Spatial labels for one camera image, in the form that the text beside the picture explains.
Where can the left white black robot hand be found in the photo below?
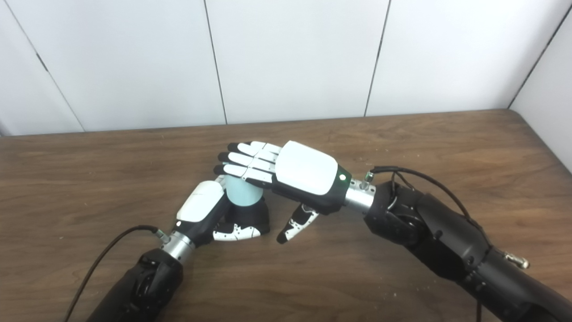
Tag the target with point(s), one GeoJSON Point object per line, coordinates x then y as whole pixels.
{"type": "Point", "coordinates": [201, 203]}

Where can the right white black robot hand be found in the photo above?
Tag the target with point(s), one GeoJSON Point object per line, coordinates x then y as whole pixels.
{"type": "Point", "coordinates": [308, 167]}

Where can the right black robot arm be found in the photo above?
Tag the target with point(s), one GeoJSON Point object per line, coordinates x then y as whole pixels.
{"type": "Point", "coordinates": [447, 237]}

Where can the black funnel-shaped nozzle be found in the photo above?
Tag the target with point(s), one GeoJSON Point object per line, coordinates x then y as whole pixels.
{"type": "Point", "coordinates": [254, 219]}

